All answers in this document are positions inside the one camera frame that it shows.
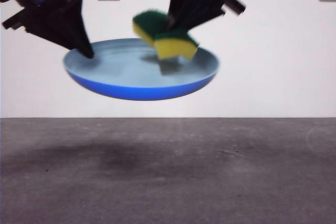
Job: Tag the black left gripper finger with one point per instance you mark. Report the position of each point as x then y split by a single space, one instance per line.
76 22
52 30

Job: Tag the yellow sponge with green pad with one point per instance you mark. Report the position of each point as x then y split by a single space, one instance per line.
172 48

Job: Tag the light blue round plate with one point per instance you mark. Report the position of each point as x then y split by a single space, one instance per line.
131 79

